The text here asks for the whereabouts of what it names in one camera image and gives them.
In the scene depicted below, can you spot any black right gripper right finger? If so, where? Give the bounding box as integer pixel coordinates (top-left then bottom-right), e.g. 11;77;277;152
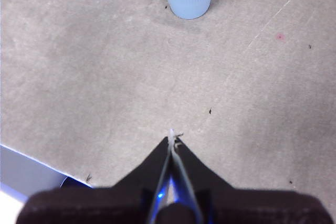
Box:
173;141;332;224

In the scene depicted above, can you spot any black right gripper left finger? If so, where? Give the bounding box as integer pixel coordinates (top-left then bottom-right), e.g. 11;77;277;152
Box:
15;136;172;224

